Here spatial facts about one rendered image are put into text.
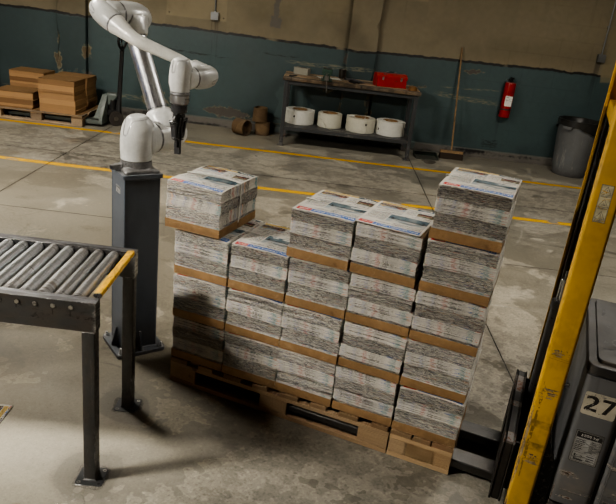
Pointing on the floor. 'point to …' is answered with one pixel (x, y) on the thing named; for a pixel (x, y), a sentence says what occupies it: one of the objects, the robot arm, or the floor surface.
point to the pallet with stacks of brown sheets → (47, 95)
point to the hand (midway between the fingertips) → (177, 146)
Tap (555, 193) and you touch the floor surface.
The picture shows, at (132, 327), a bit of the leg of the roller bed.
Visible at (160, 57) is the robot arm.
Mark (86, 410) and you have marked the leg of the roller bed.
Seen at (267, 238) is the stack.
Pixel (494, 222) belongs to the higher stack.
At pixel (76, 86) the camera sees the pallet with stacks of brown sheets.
